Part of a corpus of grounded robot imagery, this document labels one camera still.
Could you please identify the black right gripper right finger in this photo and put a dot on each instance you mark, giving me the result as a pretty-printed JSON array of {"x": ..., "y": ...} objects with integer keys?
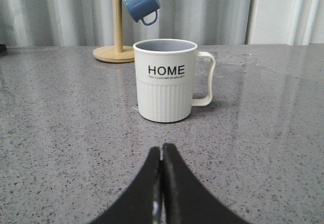
[{"x": 186, "y": 199}]

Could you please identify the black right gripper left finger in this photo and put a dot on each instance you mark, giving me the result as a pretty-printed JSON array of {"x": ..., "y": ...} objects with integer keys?
[{"x": 141, "y": 201}]

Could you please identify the white HOME mug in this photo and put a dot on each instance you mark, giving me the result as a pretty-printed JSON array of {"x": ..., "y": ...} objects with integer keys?
[{"x": 165, "y": 73}]

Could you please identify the wooden mug tree stand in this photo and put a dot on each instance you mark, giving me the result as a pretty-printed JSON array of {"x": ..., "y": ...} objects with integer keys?
[{"x": 118, "y": 53}]

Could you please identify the blue enamel mug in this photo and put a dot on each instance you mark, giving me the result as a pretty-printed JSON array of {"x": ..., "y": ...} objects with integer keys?
[{"x": 139, "y": 9}]

